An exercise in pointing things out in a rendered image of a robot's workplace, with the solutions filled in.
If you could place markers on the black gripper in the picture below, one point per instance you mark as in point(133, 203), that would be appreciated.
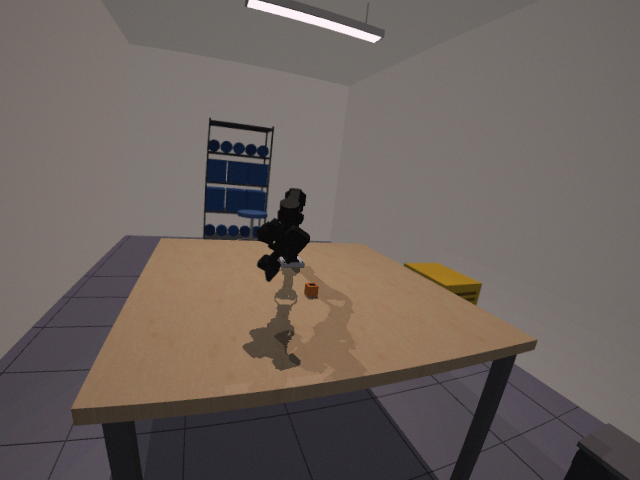
point(295, 240)

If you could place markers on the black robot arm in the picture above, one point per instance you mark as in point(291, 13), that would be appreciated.
point(288, 215)

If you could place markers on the brown block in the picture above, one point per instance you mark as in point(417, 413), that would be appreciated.
point(311, 289)

